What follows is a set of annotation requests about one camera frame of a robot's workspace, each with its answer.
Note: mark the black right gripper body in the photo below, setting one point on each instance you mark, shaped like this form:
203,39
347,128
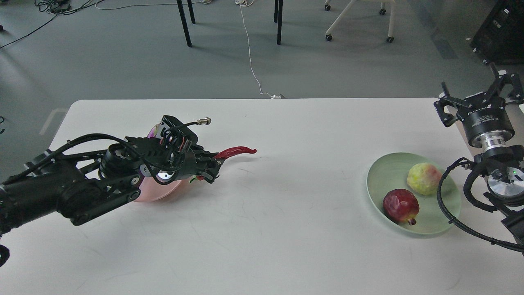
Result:
490,118

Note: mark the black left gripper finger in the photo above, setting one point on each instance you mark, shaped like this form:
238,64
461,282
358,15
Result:
206,157
209,174

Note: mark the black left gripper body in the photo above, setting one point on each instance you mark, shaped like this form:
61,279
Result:
188,166

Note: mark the red chili pepper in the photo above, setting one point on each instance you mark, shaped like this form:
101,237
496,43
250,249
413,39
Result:
231,152

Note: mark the green yellow guava fruit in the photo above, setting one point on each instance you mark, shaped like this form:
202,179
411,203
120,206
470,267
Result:
424,178

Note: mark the red pomegranate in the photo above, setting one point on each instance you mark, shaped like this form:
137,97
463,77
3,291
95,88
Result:
400,205

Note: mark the purple eggplant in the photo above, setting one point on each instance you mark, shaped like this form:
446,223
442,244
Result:
156,131

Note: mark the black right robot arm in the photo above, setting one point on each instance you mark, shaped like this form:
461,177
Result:
495,181

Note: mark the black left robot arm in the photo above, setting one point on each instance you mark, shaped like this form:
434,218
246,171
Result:
96,173

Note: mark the pink plate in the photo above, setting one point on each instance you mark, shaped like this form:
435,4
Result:
150,190

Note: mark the black equipment case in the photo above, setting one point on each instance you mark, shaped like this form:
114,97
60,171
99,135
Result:
500,39

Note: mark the green plate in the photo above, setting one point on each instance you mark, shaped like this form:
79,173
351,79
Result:
390,172

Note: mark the black table leg left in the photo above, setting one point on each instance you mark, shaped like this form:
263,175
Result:
183,18

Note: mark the black table leg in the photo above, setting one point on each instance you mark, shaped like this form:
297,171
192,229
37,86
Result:
277,18
183,18

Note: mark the black table leg right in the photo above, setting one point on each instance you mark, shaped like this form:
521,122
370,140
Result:
277,18

